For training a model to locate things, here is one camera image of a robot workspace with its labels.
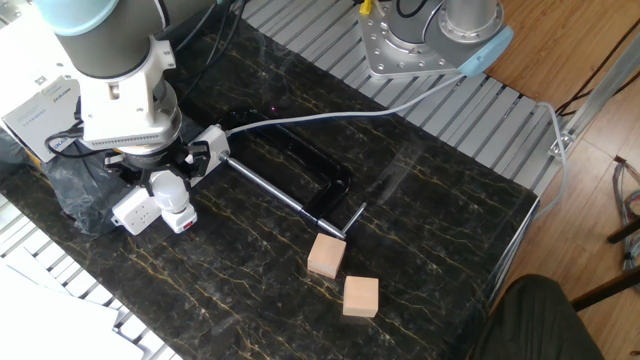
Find wooden cube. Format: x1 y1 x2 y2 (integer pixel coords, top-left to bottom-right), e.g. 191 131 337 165
342 275 380 319
307 233 347 280

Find white power strip cable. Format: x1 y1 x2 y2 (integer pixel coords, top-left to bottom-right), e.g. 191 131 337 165
223 73 466 137

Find aluminium frame rail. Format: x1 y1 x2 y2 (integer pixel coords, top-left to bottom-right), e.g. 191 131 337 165
547 29 640 159

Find white blue cardboard box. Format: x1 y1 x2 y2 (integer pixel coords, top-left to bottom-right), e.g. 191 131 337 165
0 14 84 164

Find black plastic wrapped package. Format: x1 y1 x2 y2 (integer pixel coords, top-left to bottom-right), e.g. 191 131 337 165
0 114 201 236

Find dark trousered person leg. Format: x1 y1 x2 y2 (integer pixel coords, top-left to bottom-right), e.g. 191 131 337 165
467 273 606 360

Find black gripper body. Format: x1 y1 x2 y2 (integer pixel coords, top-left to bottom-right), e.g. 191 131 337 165
122 144 184 172

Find black floor cables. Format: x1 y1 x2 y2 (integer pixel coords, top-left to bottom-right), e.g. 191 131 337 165
553 14 640 117

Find dark wooden stool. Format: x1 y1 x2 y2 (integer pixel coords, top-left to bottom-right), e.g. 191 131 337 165
569 214 640 312

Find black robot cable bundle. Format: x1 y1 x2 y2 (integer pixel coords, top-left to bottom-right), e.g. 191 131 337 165
43 0 249 160

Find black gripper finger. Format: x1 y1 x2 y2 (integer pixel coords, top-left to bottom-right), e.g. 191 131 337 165
177 139 212 181
103 153 154 199

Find white light bulb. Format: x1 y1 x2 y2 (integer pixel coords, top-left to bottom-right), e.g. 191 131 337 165
149 169 193 215

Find black C-clamp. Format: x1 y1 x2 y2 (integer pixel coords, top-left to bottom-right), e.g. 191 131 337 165
215 109 368 240

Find grey cable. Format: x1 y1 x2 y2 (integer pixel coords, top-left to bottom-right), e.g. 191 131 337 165
532 102 571 221

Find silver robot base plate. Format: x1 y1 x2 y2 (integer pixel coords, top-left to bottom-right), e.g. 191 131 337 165
357 4 464 80

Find white paper sheets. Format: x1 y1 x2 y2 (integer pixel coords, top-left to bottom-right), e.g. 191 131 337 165
0 244 146 360

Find white power strip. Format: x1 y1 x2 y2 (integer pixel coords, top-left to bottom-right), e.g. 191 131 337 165
110 124 231 237

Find coloured wire bundle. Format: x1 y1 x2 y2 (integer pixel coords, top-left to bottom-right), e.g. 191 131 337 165
612 154 640 274

